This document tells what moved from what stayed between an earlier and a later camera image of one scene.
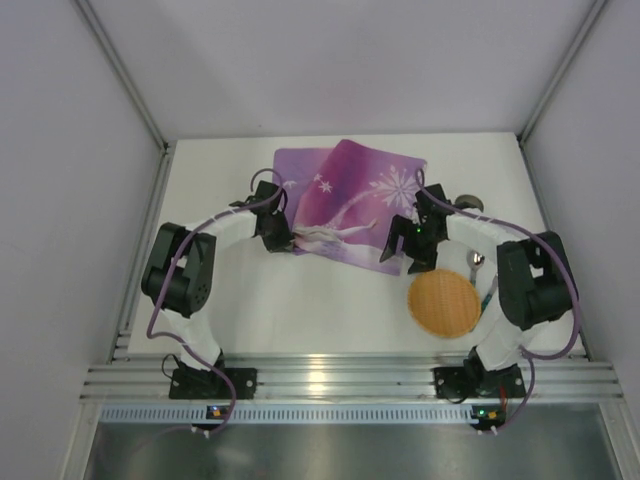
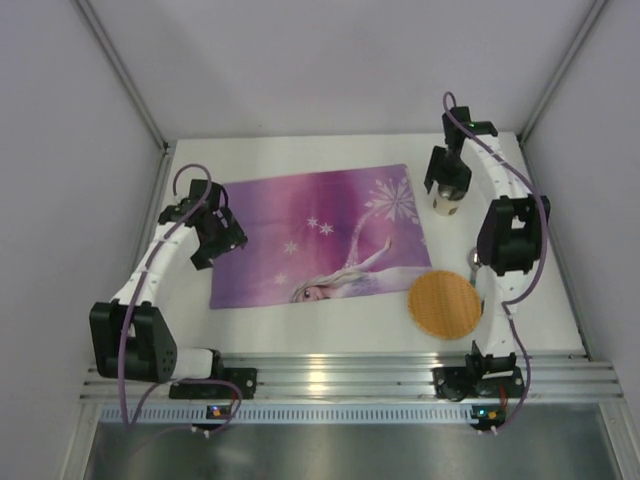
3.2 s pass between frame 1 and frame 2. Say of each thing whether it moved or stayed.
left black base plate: stayed
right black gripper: moved
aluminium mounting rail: stayed
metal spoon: stayed
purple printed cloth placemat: moved
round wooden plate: stayed
